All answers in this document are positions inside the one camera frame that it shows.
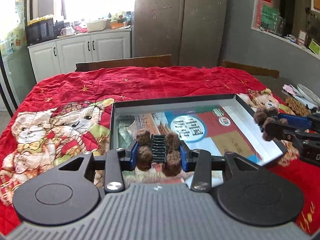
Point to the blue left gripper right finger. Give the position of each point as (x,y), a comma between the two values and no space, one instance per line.
(186,157)

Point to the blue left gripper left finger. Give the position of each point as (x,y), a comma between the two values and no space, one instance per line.
(130,158)

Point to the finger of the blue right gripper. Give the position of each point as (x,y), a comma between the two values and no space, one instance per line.
(280,131)
(299,122)

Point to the brown pompom hair claw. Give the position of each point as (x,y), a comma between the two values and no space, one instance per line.
(160,149)
(263,116)

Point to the brown beaded mat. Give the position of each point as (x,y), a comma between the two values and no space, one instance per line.
(297,107)

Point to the white plate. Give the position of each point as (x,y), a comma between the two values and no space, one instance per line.
(308,94)

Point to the colourful book in box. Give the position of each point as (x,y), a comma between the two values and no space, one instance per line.
(216,129)

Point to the black shallow cardboard box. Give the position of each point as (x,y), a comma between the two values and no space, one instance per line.
(271,151)

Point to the red quilted bedspread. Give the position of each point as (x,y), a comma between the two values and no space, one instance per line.
(138,83)

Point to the dark wooden chair back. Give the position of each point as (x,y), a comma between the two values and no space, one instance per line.
(146,61)

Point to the white kitchen cabinet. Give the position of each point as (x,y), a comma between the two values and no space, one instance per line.
(60,56)

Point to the cream bowl on counter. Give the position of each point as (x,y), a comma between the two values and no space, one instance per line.
(97,25)

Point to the white mug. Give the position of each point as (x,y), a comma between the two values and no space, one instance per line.
(67,31)

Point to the steel double-door refrigerator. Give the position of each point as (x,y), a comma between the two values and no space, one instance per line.
(189,30)

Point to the black microwave oven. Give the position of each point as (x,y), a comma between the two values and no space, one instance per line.
(40,31)

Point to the white wall shelf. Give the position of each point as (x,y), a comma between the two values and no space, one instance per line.
(294,22)

